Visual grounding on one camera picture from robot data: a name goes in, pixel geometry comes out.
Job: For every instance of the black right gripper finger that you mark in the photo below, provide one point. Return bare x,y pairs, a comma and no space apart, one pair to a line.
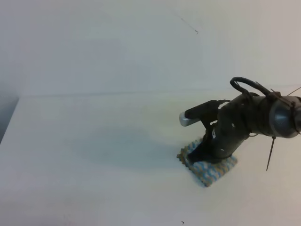
211,159

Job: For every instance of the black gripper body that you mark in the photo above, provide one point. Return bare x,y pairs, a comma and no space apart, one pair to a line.
228,125

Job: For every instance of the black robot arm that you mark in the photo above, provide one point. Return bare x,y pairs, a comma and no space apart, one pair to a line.
275,115

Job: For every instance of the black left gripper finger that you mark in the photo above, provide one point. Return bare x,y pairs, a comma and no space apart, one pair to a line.
200,153

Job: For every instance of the blue white striped rag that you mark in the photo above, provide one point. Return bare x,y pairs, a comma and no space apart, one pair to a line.
206,173

